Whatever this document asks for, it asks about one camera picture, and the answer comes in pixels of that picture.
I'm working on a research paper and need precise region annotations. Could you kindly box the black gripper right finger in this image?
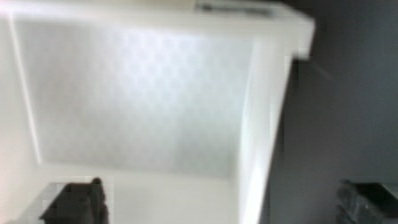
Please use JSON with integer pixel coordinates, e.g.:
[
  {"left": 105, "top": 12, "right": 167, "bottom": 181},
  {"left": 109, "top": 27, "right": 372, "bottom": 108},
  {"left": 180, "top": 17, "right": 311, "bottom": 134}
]
[{"left": 336, "top": 180, "right": 398, "bottom": 224}]

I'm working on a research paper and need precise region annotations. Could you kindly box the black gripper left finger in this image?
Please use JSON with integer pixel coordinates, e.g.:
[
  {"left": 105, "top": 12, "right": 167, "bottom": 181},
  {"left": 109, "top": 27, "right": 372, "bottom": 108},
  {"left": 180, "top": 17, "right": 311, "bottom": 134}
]
[{"left": 39, "top": 178, "right": 110, "bottom": 224}]

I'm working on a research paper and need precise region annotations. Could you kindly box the white drawer tray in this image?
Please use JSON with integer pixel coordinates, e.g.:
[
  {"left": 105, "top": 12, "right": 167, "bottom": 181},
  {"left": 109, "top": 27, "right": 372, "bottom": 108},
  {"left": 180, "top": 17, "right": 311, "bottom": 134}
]
[{"left": 0, "top": 0, "right": 315, "bottom": 224}]

